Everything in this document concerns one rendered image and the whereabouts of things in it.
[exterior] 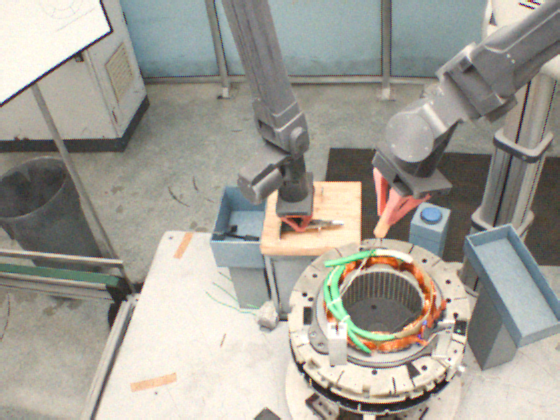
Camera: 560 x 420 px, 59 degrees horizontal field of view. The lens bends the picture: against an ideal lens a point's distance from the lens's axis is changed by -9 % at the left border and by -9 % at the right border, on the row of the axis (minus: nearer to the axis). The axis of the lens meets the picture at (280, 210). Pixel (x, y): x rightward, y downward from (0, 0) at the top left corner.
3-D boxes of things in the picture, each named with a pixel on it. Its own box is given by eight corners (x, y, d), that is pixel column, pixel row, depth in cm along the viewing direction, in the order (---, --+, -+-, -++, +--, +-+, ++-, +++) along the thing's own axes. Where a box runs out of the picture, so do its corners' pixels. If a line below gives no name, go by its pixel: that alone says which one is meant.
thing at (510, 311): (531, 385, 108) (572, 318, 87) (489, 401, 107) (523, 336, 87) (486, 300, 125) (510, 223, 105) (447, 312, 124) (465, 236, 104)
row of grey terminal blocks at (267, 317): (272, 335, 126) (270, 325, 123) (255, 328, 128) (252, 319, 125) (290, 302, 132) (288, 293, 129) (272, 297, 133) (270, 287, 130)
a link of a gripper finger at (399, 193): (379, 239, 71) (406, 185, 65) (352, 203, 75) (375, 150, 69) (416, 231, 74) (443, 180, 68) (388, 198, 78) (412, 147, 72)
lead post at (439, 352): (446, 360, 83) (458, 323, 74) (430, 359, 83) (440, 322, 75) (446, 351, 84) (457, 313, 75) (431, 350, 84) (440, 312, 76)
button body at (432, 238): (429, 300, 127) (441, 232, 109) (402, 291, 130) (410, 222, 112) (438, 279, 131) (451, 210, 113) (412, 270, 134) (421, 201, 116)
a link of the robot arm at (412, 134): (521, 98, 58) (477, 40, 58) (501, 128, 49) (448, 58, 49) (448, 149, 66) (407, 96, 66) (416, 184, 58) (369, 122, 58)
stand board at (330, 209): (261, 254, 110) (259, 247, 108) (272, 189, 122) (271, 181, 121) (360, 256, 107) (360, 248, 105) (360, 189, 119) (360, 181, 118)
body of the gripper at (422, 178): (412, 203, 64) (436, 155, 60) (368, 152, 71) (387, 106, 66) (447, 197, 68) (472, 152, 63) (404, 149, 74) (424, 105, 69)
